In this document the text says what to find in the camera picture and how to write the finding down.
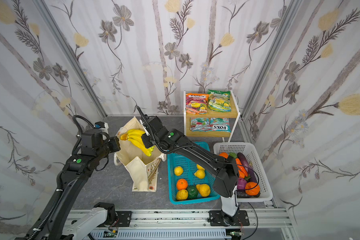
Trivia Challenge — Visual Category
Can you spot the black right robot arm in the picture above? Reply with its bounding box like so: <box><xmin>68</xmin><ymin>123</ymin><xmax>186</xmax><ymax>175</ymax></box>
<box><xmin>137</xmin><ymin>106</ymin><xmax>239</xmax><ymax>217</ymax></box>

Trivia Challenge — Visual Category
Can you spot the yellow banana bunch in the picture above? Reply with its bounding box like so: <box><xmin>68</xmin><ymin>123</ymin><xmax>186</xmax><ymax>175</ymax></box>
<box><xmin>120</xmin><ymin>129</ymin><xmax>155</xmax><ymax>157</ymax></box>

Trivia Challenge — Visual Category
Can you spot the green pepper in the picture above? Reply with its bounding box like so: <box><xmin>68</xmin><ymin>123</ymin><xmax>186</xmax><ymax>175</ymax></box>
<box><xmin>229</xmin><ymin>153</ymin><xmax>238</xmax><ymax>159</ymax></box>

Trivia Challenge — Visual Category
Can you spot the teal Fox's candy bag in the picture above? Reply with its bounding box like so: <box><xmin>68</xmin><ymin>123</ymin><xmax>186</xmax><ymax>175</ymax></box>
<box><xmin>210</xmin><ymin>118</ymin><xmax>231</xmax><ymax>133</ymax></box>

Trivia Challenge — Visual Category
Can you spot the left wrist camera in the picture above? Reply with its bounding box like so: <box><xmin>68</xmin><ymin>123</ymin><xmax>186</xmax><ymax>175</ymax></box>
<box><xmin>94</xmin><ymin>122</ymin><xmax>109</xmax><ymax>134</ymax></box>

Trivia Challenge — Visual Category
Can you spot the small orange pumpkin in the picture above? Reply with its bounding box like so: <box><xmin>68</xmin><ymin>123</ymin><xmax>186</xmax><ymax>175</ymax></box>
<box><xmin>245</xmin><ymin>182</ymin><xmax>261</xmax><ymax>197</ymax></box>

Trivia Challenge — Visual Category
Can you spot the bumpy yellow citron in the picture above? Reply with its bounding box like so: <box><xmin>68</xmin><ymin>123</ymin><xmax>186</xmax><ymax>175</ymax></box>
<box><xmin>196</xmin><ymin>184</ymin><xmax>211</xmax><ymax>198</ymax></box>

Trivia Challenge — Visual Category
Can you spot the small yellow lemon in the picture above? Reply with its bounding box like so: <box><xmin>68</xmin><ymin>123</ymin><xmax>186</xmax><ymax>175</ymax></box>
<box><xmin>194</xmin><ymin>165</ymin><xmax>206</xmax><ymax>179</ymax></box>

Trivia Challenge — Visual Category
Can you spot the dark cucumber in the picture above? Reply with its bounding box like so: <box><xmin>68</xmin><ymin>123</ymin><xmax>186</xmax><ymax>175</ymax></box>
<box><xmin>236</xmin><ymin>190</ymin><xmax>261</xmax><ymax>199</ymax></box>

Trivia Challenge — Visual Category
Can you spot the purple onion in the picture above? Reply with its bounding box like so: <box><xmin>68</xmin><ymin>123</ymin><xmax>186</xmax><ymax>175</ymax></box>
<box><xmin>237</xmin><ymin>178</ymin><xmax>247</xmax><ymax>190</ymax></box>

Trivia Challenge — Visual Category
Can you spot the cream floral grocery tote bag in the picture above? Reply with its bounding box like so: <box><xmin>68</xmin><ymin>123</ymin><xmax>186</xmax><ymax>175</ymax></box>
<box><xmin>114</xmin><ymin>117</ymin><xmax>167</xmax><ymax>192</ymax></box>

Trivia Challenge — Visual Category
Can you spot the teal plastic basket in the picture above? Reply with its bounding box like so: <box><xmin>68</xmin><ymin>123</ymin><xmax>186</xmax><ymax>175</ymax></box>
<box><xmin>167</xmin><ymin>153</ymin><xmax>220</xmax><ymax>205</ymax></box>

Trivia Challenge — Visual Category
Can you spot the white metal wooden shelf rack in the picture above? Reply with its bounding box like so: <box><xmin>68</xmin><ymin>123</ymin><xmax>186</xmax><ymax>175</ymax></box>
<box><xmin>183</xmin><ymin>91</ymin><xmax>241</xmax><ymax>142</ymax></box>

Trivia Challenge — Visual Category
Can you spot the green round fruit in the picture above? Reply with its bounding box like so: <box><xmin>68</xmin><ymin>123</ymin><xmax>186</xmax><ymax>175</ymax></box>
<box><xmin>186</xmin><ymin>185</ymin><xmax>199</xmax><ymax>200</ymax></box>

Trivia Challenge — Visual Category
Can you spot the white plastic basket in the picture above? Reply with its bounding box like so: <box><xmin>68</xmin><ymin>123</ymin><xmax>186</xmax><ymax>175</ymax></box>
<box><xmin>214</xmin><ymin>142</ymin><xmax>273</xmax><ymax>203</ymax></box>

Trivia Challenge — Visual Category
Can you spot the purple eggplant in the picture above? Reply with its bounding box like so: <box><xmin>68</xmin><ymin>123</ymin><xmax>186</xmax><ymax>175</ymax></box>
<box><xmin>237</xmin><ymin>153</ymin><xmax>258</xmax><ymax>183</ymax></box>

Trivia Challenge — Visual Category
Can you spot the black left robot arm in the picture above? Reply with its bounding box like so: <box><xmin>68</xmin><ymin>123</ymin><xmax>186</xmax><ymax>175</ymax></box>
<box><xmin>23</xmin><ymin>115</ymin><xmax>121</xmax><ymax>240</ymax></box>

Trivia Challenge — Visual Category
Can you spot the green snack bag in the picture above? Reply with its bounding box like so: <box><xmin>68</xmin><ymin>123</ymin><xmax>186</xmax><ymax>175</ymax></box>
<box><xmin>208</xmin><ymin>90</ymin><xmax>232</xmax><ymax>113</ymax></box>

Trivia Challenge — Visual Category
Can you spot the orange fruit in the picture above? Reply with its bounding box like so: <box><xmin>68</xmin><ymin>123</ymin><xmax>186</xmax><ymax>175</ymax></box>
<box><xmin>176</xmin><ymin>179</ymin><xmax>189</xmax><ymax>191</ymax></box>

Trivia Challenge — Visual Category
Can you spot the yellow lemon front left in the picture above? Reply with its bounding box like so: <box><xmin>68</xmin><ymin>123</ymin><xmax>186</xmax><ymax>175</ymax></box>
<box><xmin>176</xmin><ymin>189</ymin><xmax>189</xmax><ymax>201</ymax></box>

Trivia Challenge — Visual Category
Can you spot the orange carrot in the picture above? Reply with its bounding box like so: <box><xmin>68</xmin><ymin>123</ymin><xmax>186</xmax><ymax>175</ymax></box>
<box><xmin>236</xmin><ymin>158</ymin><xmax>249</xmax><ymax>179</ymax></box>

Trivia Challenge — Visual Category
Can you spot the orange red snack bag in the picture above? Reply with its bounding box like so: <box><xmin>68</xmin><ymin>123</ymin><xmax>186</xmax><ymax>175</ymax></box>
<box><xmin>186</xmin><ymin>93</ymin><xmax>209</xmax><ymax>115</ymax></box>

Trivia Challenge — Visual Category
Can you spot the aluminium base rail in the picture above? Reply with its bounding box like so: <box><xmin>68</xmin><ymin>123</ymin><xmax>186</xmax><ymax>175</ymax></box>
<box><xmin>84</xmin><ymin>209</ymin><xmax>298</xmax><ymax>240</ymax></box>

